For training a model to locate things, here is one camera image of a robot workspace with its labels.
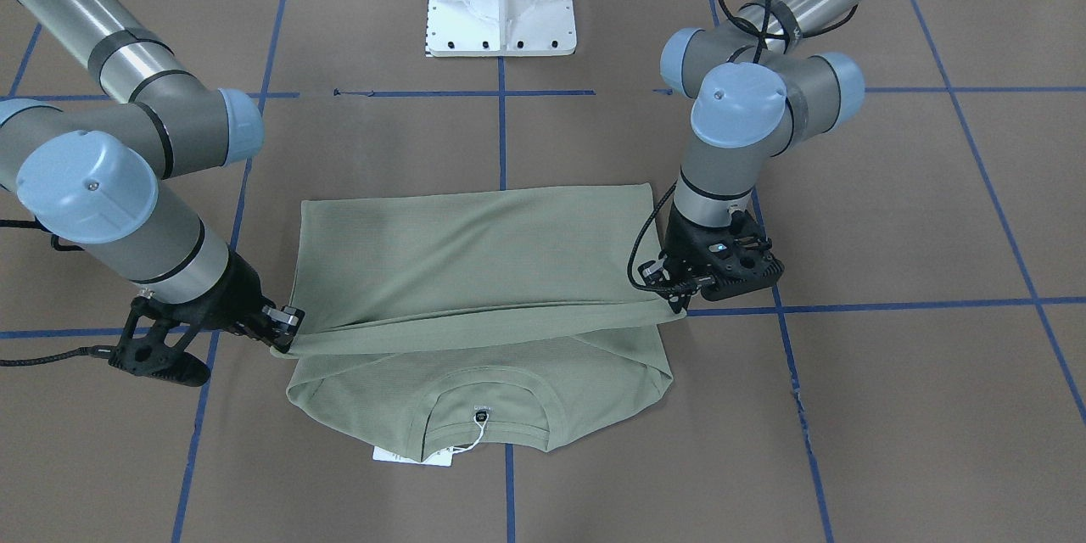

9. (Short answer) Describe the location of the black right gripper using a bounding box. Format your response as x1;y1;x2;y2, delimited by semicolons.
109;252;305;387

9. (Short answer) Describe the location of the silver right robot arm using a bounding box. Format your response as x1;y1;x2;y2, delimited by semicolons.
1;0;304;387

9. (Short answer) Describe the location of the white paper hang tag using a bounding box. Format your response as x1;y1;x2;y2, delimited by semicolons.
372;417;489;467

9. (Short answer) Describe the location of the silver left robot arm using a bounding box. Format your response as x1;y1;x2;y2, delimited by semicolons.
628;0;866;312

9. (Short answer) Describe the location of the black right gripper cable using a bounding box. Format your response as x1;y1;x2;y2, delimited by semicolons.
0;219;115;367

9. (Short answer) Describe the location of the olive green long-sleeve shirt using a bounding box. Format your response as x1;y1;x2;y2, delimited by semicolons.
286;184;675;460

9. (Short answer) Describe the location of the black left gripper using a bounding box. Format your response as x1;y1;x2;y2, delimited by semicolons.
637;209;784;314

